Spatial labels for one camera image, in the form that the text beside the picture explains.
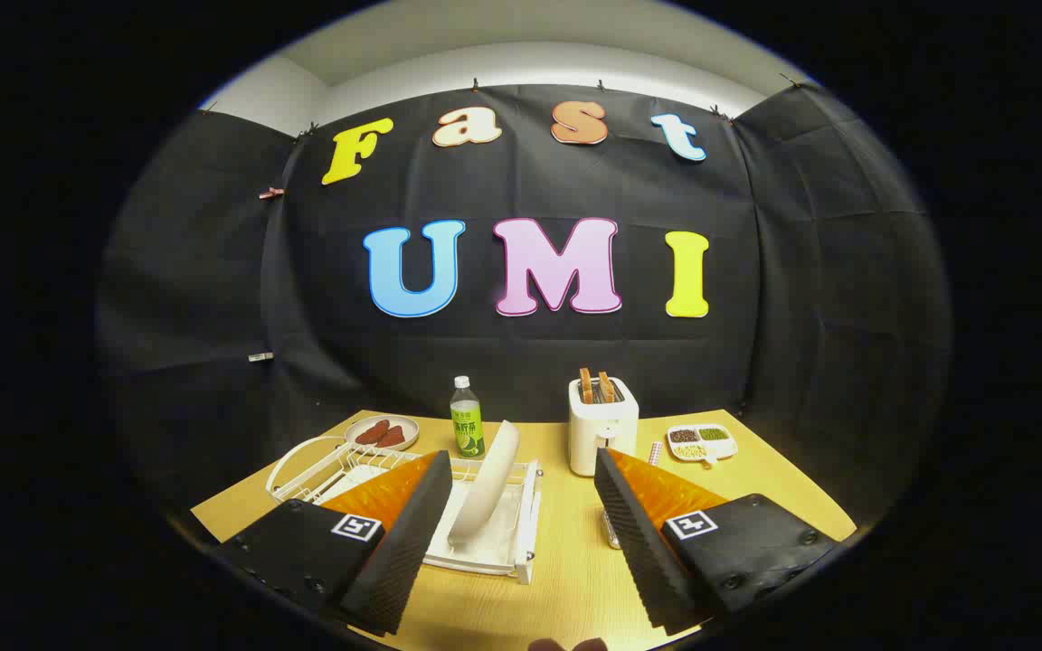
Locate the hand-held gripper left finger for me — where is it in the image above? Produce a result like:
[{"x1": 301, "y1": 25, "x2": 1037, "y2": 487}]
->
[{"x1": 212, "y1": 449, "x2": 454, "y2": 637}]

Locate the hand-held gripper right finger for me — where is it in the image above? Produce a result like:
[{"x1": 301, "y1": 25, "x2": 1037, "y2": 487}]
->
[{"x1": 593, "y1": 447, "x2": 840, "y2": 637}]

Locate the white plate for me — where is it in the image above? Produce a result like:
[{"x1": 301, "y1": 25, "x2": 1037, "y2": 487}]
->
[{"x1": 447, "y1": 420, "x2": 521, "y2": 549}]

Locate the white wire dish rack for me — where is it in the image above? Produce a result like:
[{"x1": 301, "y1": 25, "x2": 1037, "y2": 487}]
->
[{"x1": 266, "y1": 436, "x2": 544, "y2": 585}]

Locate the white divided snack dish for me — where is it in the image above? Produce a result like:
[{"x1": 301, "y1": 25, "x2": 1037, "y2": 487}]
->
[{"x1": 666, "y1": 423, "x2": 739, "y2": 468}]

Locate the small beige sausage plate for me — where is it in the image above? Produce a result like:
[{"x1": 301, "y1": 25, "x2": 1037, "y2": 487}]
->
[{"x1": 345, "y1": 413, "x2": 421, "y2": 452}]

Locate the green label drink bottle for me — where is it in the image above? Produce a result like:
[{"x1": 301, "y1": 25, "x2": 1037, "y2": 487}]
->
[{"x1": 450, "y1": 375, "x2": 486, "y2": 459}]

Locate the white toaster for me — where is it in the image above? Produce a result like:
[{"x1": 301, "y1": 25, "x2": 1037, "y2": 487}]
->
[{"x1": 568, "y1": 377, "x2": 640, "y2": 477}]

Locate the black backdrop cloth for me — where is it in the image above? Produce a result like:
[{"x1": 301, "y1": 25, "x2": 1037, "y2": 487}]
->
[{"x1": 96, "y1": 83, "x2": 952, "y2": 543}]

